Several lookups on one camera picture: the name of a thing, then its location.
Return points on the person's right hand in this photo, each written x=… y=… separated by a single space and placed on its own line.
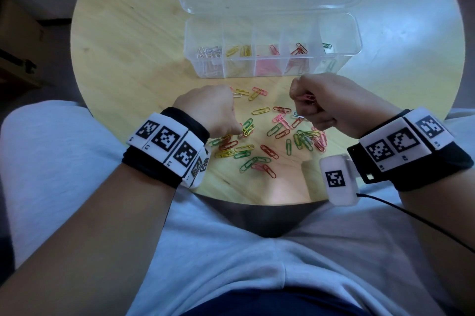
x=345 y=104

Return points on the person's left hand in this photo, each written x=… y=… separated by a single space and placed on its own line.
x=211 y=111

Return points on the yellow paper clip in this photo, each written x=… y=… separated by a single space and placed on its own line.
x=232 y=51
x=245 y=50

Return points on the pile of coloured paper clips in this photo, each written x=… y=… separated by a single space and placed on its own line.
x=267 y=148

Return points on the person's right forearm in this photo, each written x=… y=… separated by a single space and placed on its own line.
x=452 y=223

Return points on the person's left forearm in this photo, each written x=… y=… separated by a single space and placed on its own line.
x=74 y=252

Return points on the brown cardboard box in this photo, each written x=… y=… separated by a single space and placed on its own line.
x=18 y=37

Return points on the black left wristband white markers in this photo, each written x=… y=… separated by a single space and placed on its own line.
x=152 y=163

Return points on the black wristband white markers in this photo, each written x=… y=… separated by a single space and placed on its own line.
x=152 y=163
x=438 y=167

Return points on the black right wristband white markers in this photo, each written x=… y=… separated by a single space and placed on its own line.
x=438 y=167

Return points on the dark blue shirt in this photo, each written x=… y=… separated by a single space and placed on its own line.
x=274 y=304

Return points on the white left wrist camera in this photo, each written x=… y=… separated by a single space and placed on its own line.
x=198 y=174

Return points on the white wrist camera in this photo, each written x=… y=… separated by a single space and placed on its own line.
x=198 y=174
x=337 y=189

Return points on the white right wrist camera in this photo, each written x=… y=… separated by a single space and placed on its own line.
x=337 y=189

